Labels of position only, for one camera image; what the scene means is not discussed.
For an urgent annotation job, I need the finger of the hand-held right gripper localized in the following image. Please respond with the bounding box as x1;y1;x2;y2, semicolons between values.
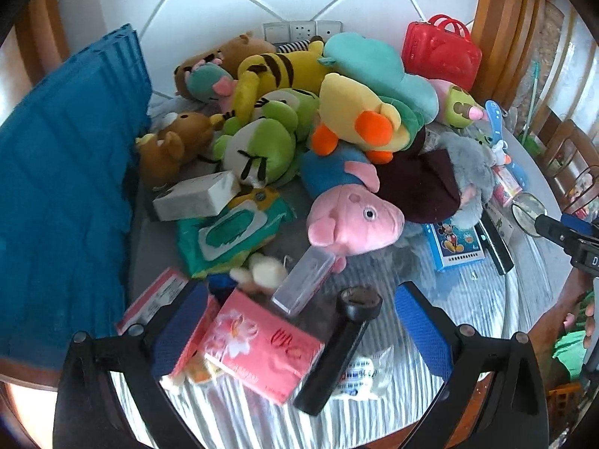
536;214;592;254

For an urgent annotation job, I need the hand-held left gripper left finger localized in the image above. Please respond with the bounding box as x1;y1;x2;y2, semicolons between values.
53;282;210;449

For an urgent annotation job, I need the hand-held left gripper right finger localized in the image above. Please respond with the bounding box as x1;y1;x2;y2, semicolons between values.
394;281;549;449

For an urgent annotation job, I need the round glass-topped desktop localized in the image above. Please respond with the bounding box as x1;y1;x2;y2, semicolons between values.
107;117;581;449

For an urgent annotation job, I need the magnifying glass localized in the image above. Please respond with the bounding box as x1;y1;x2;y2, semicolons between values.
511;192;548;238

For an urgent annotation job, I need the small yellow toy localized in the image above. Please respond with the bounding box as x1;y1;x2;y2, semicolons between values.
185;353;225;384

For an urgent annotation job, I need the white and pink tissue packet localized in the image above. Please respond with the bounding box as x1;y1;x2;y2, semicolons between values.
115;266;190;337

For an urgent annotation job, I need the black rectangular case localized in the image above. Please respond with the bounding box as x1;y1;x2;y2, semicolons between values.
474;213;514;276

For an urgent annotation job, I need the pink toy package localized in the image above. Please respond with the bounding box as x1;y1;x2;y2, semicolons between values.
489;166;524;209

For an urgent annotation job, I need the clear plastic bag packet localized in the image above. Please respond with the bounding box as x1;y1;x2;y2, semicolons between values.
328;346;398;400

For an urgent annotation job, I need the pink flower-print tissue packet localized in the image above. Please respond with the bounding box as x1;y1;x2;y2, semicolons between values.
199;289;326;407

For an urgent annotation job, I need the black flashlight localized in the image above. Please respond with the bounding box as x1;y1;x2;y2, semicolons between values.
294;286;383;416

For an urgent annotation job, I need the wooden chair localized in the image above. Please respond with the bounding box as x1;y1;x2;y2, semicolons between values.
533;119;599;225

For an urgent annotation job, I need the green cloth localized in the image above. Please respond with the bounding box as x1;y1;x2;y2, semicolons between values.
552;290;593;382

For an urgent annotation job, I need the blue cartoon-print card box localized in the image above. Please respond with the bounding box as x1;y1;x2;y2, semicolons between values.
421;217;485;273

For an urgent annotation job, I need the grey plush toy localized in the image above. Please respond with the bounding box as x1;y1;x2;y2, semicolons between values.
437;132;497;230

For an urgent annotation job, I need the small cream plush toy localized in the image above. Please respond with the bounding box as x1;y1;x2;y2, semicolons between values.
229;253;288;295

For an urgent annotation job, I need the green wet wipes pack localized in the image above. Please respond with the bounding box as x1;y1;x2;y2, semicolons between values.
177;196;297;278

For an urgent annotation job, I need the blue toy hand fan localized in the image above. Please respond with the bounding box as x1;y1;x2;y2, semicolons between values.
483;100;529;190

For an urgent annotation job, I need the clear plastic box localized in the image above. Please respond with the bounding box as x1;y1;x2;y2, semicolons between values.
271;245;337;317

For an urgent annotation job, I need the green stick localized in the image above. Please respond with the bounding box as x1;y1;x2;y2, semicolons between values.
519;61;544;146

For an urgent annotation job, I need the pink pig plush toy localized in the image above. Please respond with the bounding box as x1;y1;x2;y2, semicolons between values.
299;143;405;272

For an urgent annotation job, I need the dark maroon cloth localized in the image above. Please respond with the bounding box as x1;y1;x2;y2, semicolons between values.
377;143;462;224

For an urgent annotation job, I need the white cardboard box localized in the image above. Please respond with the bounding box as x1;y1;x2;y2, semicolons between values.
152;171;241;222

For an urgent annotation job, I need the orange plastic basket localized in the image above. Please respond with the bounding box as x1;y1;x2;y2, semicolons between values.
547;384;586;431

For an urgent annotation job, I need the yellow wipes pack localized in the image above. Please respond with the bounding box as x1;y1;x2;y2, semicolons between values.
229;186;282;211

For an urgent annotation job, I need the pink and green plush toy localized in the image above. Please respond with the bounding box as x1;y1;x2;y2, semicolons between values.
428;79;485;129

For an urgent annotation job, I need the brown bear plush toy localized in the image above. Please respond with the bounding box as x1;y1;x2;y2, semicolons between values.
136;111;223;188

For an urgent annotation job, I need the blue plastic crate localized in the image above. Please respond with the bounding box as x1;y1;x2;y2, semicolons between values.
0;23;155;360

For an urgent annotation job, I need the green frog plush toy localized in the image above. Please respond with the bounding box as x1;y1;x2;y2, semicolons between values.
213;88;321;185

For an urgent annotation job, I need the red toy suitcase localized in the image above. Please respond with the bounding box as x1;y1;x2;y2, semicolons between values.
401;14;483;92

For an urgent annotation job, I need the yellow duck plush toy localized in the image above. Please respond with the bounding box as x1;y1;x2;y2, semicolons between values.
311;72;424;165

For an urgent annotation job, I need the teal plush toy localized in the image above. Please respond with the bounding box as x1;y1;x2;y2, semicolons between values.
323;33;440;125

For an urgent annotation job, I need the brown teal-faced plush toy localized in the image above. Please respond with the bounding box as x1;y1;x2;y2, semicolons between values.
174;54;239;104

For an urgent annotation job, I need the yellow striped tiger plush toy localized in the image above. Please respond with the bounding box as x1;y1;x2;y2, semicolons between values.
220;41;333;125

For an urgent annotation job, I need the brown monkey plush toy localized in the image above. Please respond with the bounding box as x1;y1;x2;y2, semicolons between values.
218;32;277;68

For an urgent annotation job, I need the black white striped plush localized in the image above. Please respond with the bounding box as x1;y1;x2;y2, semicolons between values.
276;36;323;54

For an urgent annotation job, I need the wooden door frame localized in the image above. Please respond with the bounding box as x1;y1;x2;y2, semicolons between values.
470;0;550;104

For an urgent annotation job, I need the white wall switch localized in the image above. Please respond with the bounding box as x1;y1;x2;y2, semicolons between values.
262;22;292;43

